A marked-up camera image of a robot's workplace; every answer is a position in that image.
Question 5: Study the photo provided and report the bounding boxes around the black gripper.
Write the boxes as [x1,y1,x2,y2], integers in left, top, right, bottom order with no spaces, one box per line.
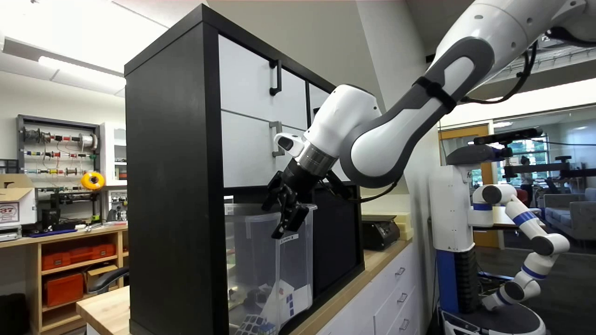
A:
[258,161,329,241]

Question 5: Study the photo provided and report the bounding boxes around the clear plastic storage box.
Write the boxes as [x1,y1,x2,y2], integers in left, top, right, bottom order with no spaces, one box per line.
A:
[223,200,318,335]

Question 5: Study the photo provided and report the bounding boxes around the white items inside box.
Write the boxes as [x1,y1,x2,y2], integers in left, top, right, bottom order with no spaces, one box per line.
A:
[227,277,312,335]

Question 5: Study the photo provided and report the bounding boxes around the black cube shelf unit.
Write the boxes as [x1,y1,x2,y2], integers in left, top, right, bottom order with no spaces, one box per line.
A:
[122,3,366,335]

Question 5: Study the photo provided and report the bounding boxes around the cardboard box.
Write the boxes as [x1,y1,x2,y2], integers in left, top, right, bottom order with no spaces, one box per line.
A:
[0,173,38,228]

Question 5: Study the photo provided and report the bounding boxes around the black device on counter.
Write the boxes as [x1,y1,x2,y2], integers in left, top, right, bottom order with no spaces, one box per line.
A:
[359,213,402,253]

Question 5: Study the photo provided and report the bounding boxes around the white cabinet door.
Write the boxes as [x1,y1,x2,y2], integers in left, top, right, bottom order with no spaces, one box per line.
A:
[307,81,333,119]

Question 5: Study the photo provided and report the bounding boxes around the white counter cabinet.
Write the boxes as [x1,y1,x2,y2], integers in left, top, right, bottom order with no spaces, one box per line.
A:
[290,215,439,335]

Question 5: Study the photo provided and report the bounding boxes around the white blue mobile robot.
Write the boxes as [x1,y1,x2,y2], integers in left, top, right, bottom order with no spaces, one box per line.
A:
[428,126,571,335]

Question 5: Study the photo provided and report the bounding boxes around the black office chair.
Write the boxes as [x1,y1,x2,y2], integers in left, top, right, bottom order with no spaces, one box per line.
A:
[83,266,130,293]

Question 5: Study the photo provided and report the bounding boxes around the yellow filament spool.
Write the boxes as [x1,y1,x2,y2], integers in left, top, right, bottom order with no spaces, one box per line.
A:
[78,169,107,193]

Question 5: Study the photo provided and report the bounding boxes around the light wooden table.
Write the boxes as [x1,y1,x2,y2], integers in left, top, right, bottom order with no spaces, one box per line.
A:
[76,284,132,335]

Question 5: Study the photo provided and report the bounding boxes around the wide red bin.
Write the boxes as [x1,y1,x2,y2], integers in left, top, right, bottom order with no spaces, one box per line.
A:
[40,241,118,271]

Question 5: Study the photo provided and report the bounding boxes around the black benchtop machine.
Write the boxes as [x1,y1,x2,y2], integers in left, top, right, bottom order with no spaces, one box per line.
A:
[35,186,104,236]

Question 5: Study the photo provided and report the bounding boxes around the wooden workbench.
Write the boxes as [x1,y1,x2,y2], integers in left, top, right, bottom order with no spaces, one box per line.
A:
[0,221,130,335]

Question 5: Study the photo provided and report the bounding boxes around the small red bin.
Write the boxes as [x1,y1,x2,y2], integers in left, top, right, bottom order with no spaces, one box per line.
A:
[40,271,87,308]

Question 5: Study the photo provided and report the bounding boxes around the white drawer with silver handle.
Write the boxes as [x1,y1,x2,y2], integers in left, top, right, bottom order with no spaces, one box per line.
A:
[219,109,310,187]

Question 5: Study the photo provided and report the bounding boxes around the black drawer handle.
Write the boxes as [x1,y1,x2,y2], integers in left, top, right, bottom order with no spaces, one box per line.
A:
[266,57,284,98]

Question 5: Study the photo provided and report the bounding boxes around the white drawer with black handle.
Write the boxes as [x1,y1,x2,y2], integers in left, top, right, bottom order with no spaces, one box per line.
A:
[215,33,308,132]

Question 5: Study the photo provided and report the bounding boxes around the wall tool panel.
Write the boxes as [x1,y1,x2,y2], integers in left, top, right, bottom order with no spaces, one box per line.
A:
[14,113,104,189]

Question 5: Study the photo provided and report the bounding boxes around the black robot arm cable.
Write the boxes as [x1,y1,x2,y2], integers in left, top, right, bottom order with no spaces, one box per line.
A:
[461,37,539,106]

